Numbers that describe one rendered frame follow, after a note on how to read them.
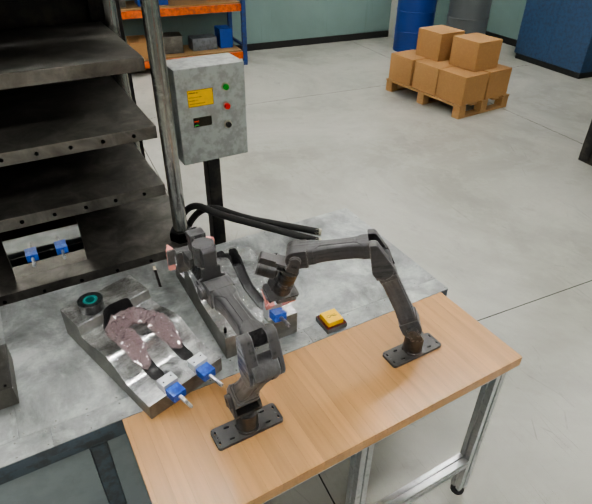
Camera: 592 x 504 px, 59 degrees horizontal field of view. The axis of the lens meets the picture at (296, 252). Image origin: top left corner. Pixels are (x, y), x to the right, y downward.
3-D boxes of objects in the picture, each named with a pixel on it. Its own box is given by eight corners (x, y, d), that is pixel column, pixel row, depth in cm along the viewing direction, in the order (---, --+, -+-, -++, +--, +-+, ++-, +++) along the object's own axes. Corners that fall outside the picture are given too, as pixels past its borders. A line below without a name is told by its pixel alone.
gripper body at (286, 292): (261, 287, 162) (266, 273, 156) (289, 281, 167) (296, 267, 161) (269, 304, 159) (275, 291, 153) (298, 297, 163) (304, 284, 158)
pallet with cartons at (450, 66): (506, 106, 605) (523, 39, 562) (457, 119, 568) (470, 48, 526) (432, 79, 687) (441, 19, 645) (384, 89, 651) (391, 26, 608)
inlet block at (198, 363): (229, 386, 154) (228, 374, 151) (216, 396, 151) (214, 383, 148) (201, 363, 162) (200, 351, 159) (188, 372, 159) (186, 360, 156)
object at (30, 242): (87, 259, 214) (77, 223, 204) (15, 278, 203) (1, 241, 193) (66, 206, 249) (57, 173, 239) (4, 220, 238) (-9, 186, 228)
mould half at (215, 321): (297, 332, 178) (297, 301, 170) (226, 359, 167) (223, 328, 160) (237, 257, 213) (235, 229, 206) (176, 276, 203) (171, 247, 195)
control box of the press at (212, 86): (258, 330, 293) (247, 62, 209) (208, 349, 281) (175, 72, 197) (242, 308, 309) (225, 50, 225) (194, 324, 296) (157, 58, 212)
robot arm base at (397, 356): (383, 337, 165) (397, 351, 160) (431, 316, 173) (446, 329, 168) (381, 355, 170) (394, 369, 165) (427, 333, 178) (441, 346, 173)
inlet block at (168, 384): (200, 408, 148) (198, 395, 145) (185, 418, 145) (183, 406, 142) (172, 383, 155) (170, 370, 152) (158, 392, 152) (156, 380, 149)
